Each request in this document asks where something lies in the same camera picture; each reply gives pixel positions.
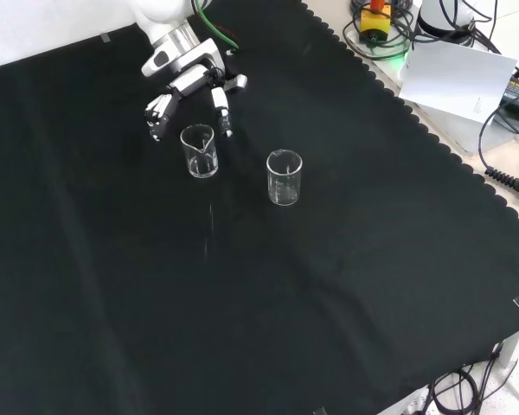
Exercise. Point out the clear glass beaker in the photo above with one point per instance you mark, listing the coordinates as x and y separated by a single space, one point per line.
284 181
199 160

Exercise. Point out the grey bench leg bracket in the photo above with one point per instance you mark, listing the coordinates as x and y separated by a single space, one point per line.
515 346

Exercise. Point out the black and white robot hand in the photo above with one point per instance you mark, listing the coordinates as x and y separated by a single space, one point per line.
186 60

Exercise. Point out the black bench cloth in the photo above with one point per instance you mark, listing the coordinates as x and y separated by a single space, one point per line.
251 268

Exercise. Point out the yellow stop button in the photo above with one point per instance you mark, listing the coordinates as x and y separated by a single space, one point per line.
375 23

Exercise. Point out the pale board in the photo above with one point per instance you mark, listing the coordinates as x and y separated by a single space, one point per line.
454 78

